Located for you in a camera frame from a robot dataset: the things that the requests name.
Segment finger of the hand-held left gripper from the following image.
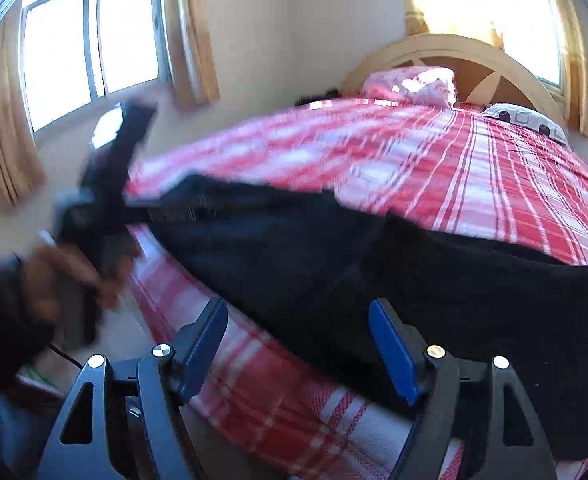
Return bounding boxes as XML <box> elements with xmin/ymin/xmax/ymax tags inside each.
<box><xmin>79</xmin><ymin>100</ymin><xmax>159</xmax><ymax>201</ymax></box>

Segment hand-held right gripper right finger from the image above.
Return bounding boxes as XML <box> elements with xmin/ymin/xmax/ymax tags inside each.
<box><xmin>368</xmin><ymin>297</ymin><xmax>558</xmax><ymax>480</ymax></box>

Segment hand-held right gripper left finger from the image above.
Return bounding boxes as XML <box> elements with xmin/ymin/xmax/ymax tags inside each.
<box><xmin>36</xmin><ymin>296</ymin><xmax>230</xmax><ymax>480</ymax></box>

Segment black pants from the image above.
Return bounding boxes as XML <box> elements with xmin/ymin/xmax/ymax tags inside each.
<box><xmin>124</xmin><ymin>172</ymin><xmax>588</xmax><ymax>461</ymax></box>

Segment person's left forearm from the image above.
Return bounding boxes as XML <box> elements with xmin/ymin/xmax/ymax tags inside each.
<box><xmin>0</xmin><ymin>260</ymin><xmax>60</xmax><ymax>391</ymax></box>

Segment person's left hand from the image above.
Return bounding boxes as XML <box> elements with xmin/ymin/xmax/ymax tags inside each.
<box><xmin>21</xmin><ymin>240</ymin><xmax>142</xmax><ymax>323</ymax></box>

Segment large side window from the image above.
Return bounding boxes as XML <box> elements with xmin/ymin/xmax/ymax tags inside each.
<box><xmin>19</xmin><ymin>0</ymin><xmax>172</xmax><ymax>133</ymax></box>

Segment red plaid blanket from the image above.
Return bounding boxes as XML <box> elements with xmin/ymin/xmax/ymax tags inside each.
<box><xmin>124</xmin><ymin>96</ymin><xmax>588</xmax><ymax>480</ymax></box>

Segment dark cloth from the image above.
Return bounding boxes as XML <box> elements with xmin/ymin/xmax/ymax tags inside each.
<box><xmin>294</xmin><ymin>89</ymin><xmax>340</xmax><ymax>107</ymax></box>

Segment white black patterned pillow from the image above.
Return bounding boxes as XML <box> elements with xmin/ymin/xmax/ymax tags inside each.
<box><xmin>481</xmin><ymin>103</ymin><xmax>570</xmax><ymax>147</ymax></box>

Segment pink pillow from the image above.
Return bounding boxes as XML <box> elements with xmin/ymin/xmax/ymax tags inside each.
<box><xmin>361</xmin><ymin>65</ymin><xmax>457</xmax><ymax>107</ymax></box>

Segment cream wooden headboard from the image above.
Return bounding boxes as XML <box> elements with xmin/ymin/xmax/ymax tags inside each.
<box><xmin>340</xmin><ymin>34</ymin><xmax>567</xmax><ymax>123</ymax></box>

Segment black cable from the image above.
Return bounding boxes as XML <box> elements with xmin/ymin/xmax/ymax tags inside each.
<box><xmin>48</xmin><ymin>341</ymin><xmax>83</xmax><ymax>369</ymax></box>

